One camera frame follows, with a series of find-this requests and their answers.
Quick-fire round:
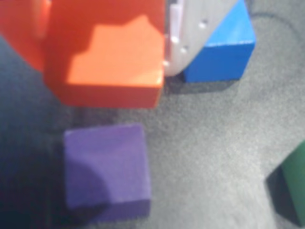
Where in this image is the green cube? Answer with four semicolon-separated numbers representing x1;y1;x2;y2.
280;140;305;227

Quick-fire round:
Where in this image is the purple cube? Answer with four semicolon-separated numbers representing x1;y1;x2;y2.
62;123;153;223

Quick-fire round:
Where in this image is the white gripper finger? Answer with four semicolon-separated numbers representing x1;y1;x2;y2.
163;0;239;77

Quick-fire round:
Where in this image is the blue cube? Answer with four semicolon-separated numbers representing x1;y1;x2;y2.
183;0;257;84

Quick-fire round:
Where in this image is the orange cube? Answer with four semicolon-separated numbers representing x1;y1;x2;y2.
43;0;166;108

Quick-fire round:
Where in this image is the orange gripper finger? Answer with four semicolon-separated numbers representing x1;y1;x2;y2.
0;0;51;72

